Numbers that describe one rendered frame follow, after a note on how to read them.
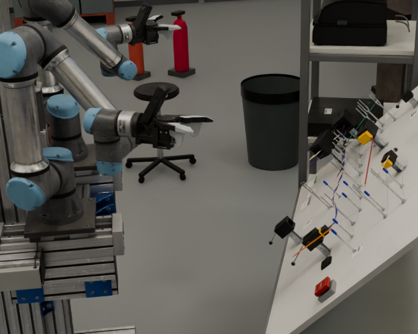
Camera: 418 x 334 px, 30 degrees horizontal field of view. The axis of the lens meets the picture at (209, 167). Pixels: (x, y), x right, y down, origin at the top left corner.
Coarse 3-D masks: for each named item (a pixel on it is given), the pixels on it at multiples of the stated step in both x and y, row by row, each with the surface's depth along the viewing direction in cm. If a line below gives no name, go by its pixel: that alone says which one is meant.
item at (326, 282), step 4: (324, 280) 225; (328, 280) 224; (316, 284) 227; (320, 284) 225; (324, 284) 222; (328, 284) 222; (316, 288) 225; (320, 288) 222; (324, 288) 222; (328, 288) 223; (316, 292) 223; (320, 292) 222; (316, 296) 223
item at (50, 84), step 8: (24, 0) 283; (24, 8) 286; (24, 16) 287; (32, 16) 285; (40, 24) 287; (48, 24) 289; (40, 72) 295; (48, 72) 295; (40, 80) 297; (48, 80) 297; (56, 80) 299; (48, 88) 297; (56, 88) 299; (48, 96) 297
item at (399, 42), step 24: (312, 24) 357; (312, 48) 320; (336, 48) 318; (360, 48) 317; (384, 48) 316; (408, 48) 315; (312, 72) 377; (408, 72) 367; (312, 96) 382; (312, 168) 397
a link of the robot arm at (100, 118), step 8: (88, 112) 218; (96, 112) 218; (104, 112) 217; (112, 112) 217; (120, 112) 216; (88, 120) 218; (96, 120) 217; (104, 120) 216; (112, 120) 215; (88, 128) 218; (96, 128) 217; (104, 128) 216; (112, 128) 216; (96, 136) 219; (104, 136) 218; (112, 136) 218
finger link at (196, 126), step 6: (180, 120) 216; (186, 120) 215; (192, 120) 216; (198, 120) 216; (204, 120) 217; (210, 120) 217; (186, 126) 217; (192, 126) 217; (198, 126) 218; (198, 132) 218
